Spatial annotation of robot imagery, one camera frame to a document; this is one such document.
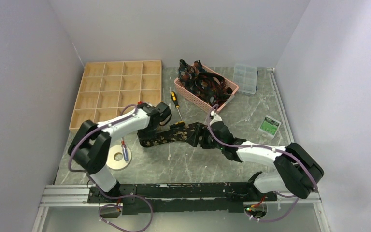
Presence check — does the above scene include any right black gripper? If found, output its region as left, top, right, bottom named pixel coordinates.
left=186, top=124, right=224, bottom=150

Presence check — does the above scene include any black gold patterned tie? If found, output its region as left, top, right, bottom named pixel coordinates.
left=137, top=124, right=192, bottom=148

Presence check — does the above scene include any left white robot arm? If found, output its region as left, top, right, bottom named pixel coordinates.
left=68, top=102, right=171, bottom=203

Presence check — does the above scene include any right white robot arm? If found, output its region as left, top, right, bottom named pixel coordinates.
left=187, top=121, right=324, bottom=201

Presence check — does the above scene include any pile of patterned ties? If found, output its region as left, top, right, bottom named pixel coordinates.
left=176, top=59, right=234, bottom=109

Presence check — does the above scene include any white tape roll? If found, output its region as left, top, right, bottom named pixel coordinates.
left=106, top=145, right=132, bottom=170

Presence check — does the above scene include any lower black yellow screwdriver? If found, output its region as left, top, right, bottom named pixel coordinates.
left=169, top=121, right=185, bottom=129

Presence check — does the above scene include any black yellow screwdriver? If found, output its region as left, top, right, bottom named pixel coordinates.
left=169, top=121, right=185, bottom=129
left=170, top=91, right=183, bottom=121

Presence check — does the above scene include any upper black yellow screwdriver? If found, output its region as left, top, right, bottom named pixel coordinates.
left=170, top=91, right=183, bottom=121

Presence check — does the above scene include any pink plastic basket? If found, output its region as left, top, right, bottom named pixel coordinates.
left=173, top=64, right=240, bottom=114

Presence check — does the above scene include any blue red small screwdriver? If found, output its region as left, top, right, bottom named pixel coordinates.
left=121, top=138, right=130, bottom=162

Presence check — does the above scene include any wooden compartment tray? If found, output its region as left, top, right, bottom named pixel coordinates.
left=69, top=60, right=162, bottom=133

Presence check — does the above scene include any green screw bit box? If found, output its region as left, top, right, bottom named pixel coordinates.
left=257, top=115, right=282, bottom=139

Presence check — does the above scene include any clear plastic organizer box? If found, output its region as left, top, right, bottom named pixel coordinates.
left=233, top=64, right=258, bottom=95

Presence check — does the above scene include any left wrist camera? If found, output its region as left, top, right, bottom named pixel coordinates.
left=137, top=101, right=151, bottom=109

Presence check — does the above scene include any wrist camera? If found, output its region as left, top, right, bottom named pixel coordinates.
left=137, top=101, right=151, bottom=109
left=209, top=110, right=223, bottom=126

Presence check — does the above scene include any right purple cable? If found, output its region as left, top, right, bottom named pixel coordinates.
left=205, top=104, right=319, bottom=223

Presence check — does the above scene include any purple cable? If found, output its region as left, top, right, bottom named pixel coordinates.
left=205, top=104, right=319, bottom=223
left=68, top=104, right=154, bottom=232

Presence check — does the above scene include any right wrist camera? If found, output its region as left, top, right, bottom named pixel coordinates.
left=209, top=110, right=223, bottom=126

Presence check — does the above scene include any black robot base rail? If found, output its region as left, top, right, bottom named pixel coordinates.
left=87, top=182, right=277, bottom=215

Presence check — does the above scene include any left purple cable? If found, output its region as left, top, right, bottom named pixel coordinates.
left=68, top=104, right=154, bottom=232

